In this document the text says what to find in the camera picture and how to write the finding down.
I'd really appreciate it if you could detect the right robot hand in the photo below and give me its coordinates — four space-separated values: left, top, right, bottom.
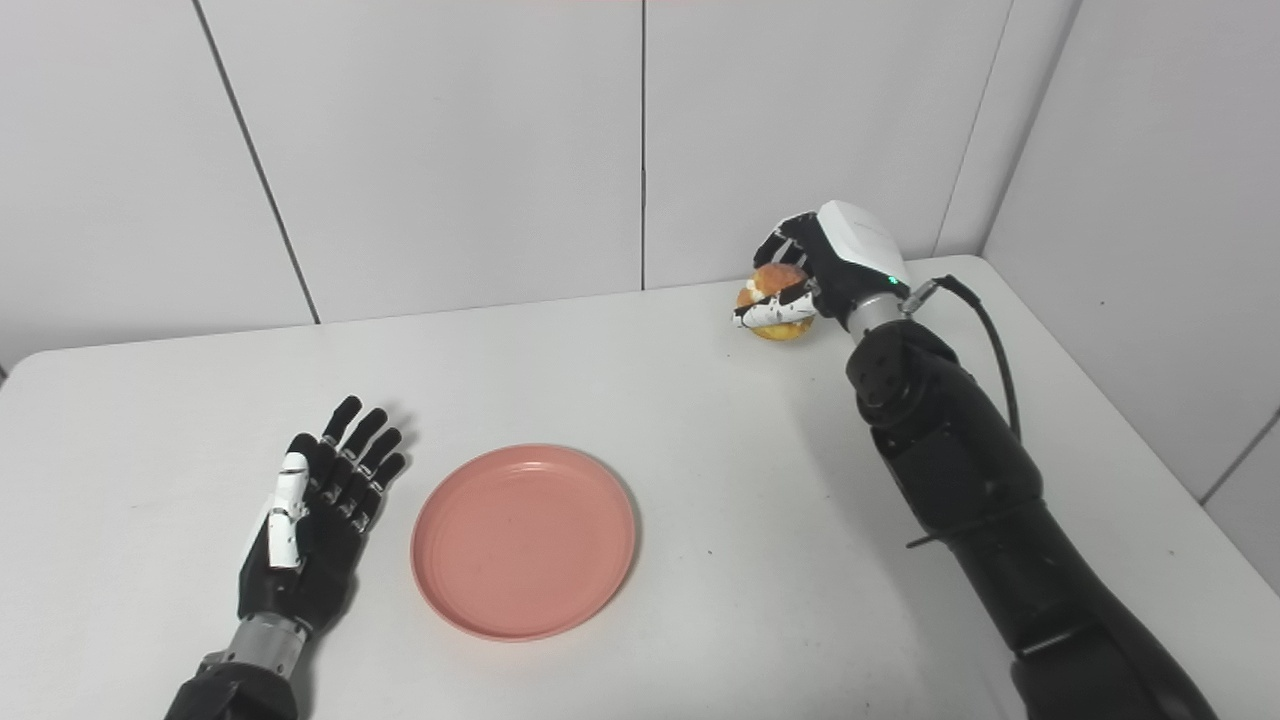
732 200 913 330

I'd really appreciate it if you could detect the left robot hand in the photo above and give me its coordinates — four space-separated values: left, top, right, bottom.
236 395 409 635

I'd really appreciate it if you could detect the cream puff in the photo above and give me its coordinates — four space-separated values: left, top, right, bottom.
736 262 817 342

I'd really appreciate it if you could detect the pink plate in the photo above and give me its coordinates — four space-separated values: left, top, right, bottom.
410 444 639 643

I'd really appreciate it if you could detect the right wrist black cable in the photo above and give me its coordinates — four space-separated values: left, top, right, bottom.
900 274 1023 443

